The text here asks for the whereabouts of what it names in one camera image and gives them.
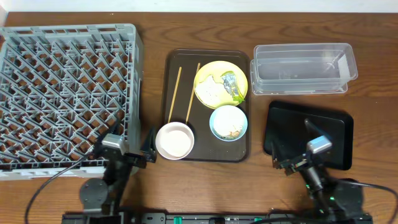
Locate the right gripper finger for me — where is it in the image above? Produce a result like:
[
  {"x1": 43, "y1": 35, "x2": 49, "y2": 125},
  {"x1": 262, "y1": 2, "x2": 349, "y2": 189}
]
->
[
  {"x1": 304, "y1": 119, "x2": 326, "y2": 140},
  {"x1": 271, "y1": 141, "x2": 280, "y2": 169}
]

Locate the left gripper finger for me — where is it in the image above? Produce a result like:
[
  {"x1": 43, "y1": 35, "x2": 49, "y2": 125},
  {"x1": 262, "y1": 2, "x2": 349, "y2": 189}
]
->
[
  {"x1": 93, "y1": 119, "x2": 120, "y2": 157},
  {"x1": 141, "y1": 128, "x2": 157, "y2": 163}
]

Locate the dark brown serving tray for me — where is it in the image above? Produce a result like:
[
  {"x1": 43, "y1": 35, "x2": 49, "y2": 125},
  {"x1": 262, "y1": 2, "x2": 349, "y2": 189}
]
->
[{"x1": 162, "y1": 49, "x2": 251, "y2": 163}]

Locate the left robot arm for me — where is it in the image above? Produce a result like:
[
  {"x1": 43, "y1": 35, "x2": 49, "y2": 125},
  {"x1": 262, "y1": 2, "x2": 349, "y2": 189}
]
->
[{"x1": 80, "y1": 120, "x2": 157, "y2": 215}]

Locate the food scraps rice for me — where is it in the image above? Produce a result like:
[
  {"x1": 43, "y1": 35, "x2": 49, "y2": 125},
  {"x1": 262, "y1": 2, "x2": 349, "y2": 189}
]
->
[{"x1": 213, "y1": 108, "x2": 245, "y2": 139}]

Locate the white napkin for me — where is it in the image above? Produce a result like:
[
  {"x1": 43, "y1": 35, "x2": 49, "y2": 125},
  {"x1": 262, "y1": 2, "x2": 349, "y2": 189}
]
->
[{"x1": 195, "y1": 75, "x2": 231, "y2": 107}]

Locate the snack wrapper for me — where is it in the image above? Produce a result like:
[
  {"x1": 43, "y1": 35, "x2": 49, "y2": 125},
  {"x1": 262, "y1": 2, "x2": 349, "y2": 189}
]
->
[{"x1": 221, "y1": 71, "x2": 244, "y2": 103}]

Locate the clear plastic bin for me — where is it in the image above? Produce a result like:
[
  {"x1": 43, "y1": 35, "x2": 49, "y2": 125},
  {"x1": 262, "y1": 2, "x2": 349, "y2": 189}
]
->
[{"x1": 250, "y1": 43, "x2": 358, "y2": 95}]

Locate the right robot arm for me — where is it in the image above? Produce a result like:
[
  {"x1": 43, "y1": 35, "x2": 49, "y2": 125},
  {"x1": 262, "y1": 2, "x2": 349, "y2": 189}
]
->
[{"x1": 271, "y1": 119, "x2": 370, "y2": 223}]

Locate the light blue bowl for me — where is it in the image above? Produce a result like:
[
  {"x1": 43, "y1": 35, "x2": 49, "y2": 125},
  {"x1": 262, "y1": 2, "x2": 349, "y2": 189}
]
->
[{"x1": 209, "y1": 105, "x2": 248, "y2": 142}]

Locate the pink bowl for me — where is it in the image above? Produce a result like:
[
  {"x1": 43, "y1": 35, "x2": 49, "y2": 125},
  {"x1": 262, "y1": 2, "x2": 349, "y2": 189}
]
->
[{"x1": 155, "y1": 122, "x2": 195, "y2": 161}]

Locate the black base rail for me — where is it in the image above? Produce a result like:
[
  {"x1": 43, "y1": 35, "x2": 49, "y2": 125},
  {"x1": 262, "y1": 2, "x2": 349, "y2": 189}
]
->
[{"x1": 61, "y1": 211, "x2": 374, "y2": 224}]

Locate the black tray bin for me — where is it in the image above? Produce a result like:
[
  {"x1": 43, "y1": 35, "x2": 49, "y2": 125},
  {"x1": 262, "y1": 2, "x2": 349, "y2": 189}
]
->
[{"x1": 264, "y1": 101, "x2": 354, "y2": 170}]

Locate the grey dishwasher rack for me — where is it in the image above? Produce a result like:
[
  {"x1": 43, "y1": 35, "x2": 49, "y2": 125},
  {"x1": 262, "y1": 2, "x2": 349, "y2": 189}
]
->
[{"x1": 1, "y1": 24, "x2": 144, "y2": 180}]

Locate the yellow plate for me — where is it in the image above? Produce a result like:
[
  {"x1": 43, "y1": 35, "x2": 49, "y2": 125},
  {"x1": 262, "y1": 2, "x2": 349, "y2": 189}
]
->
[{"x1": 193, "y1": 60, "x2": 248, "y2": 110}]

